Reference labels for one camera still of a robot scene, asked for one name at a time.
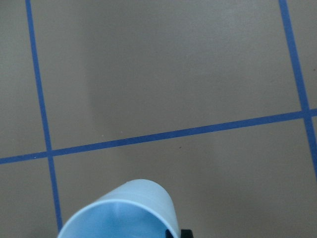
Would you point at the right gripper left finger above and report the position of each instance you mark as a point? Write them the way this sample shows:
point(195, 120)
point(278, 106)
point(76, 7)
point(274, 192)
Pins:
point(168, 234)

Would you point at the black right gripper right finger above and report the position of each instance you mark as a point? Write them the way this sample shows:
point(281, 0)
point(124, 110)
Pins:
point(186, 233)

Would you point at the light blue cup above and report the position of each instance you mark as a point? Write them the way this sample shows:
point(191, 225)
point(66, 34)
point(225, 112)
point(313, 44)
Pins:
point(139, 208)

